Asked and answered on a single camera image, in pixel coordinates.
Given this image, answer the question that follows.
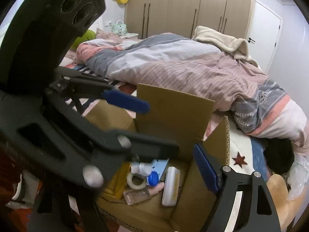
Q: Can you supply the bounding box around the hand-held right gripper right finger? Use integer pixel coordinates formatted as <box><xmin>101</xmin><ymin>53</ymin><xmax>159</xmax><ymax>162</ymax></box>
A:
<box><xmin>193</xmin><ymin>144</ymin><xmax>282</xmax><ymax>232</ymax></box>

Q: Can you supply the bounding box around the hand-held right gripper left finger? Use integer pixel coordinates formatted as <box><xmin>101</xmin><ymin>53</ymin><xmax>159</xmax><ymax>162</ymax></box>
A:
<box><xmin>28</xmin><ymin>186</ymin><xmax>109</xmax><ymax>232</ymax></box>

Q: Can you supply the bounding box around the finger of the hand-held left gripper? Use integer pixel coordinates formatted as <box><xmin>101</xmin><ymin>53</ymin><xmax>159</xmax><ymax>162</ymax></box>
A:
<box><xmin>80</xmin><ymin>128</ymin><xmax>179</xmax><ymax>189</ymax></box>
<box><xmin>52</xmin><ymin>68</ymin><xmax>151</xmax><ymax>114</ymax></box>

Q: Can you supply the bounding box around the clear tape roll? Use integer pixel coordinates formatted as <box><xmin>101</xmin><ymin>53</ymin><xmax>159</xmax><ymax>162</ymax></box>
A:
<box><xmin>127</xmin><ymin>171</ymin><xmax>147</xmax><ymax>189</ymax></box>

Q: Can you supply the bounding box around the cream rectangular case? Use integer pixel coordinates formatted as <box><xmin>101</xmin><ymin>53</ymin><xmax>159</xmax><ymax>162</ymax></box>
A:
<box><xmin>161</xmin><ymin>166</ymin><xmax>181</xmax><ymax>207</ymax></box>

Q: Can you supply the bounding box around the brown cardboard box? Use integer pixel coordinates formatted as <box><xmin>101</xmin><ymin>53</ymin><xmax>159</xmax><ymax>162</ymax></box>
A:
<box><xmin>83</xmin><ymin>83</ymin><xmax>231</xmax><ymax>232</ymax></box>

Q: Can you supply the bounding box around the clear bottle with pink cap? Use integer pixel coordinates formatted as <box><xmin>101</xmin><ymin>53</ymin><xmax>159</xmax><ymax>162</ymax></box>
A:
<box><xmin>123</xmin><ymin>182</ymin><xmax>166</xmax><ymax>206</ymax></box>

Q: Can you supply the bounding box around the green round pillow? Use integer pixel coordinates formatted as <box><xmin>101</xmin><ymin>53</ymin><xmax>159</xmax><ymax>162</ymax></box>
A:
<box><xmin>70</xmin><ymin>29</ymin><xmax>96</xmax><ymax>50</ymax></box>

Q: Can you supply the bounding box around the pink grey striped quilt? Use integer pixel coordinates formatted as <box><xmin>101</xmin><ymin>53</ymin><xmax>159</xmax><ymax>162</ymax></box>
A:
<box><xmin>76</xmin><ymin>32</ymin><xmax>309</xmax><ymax>150</ymax></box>

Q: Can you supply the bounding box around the pink patterned pillow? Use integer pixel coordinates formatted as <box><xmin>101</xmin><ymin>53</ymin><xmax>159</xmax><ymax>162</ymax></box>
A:
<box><xmin>96</xmin><ymin>28</ymin><xmax>119</xmax><ymax>40</ymax></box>

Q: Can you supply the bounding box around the dark cloth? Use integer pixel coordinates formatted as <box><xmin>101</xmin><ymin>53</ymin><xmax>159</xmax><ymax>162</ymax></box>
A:
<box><xmin>263</xmin><ymin>139</ymin><xmax>295</xmax><ymax>174</ymax></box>

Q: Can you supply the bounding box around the mint green bag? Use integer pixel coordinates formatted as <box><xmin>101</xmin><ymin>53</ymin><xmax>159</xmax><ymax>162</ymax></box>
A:
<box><xmin>113</xmin><ymin>20</ymin><xmax>128</xmax><ymax>35</ymax></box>

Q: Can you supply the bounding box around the clear plastic bag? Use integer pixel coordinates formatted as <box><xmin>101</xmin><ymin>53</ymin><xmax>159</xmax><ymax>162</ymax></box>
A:
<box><xmin>286</xmin><ymin>155</ymin><xmax>309</xmax><ymax>201</ymax></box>

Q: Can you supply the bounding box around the beige wooden wardrobe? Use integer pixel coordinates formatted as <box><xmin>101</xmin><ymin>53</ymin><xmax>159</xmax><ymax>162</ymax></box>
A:
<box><xmin>124</xmin><ymin>0</ymin><xmax>255</xmax><ymax>40</ymax></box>

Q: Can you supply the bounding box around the cream fleece blanket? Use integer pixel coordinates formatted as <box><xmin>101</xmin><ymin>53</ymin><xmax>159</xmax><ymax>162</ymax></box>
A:
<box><xmin>192</xmin><ymin>25</ymin><xmax>259</xmax><ymax>67</ymax></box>

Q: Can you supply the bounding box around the white door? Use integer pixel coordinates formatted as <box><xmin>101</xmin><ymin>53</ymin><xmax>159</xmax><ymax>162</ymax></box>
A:
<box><xmin>246</xmin><ymin>0</ymin><xmax>283</xmax><ymax>74</ymax></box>

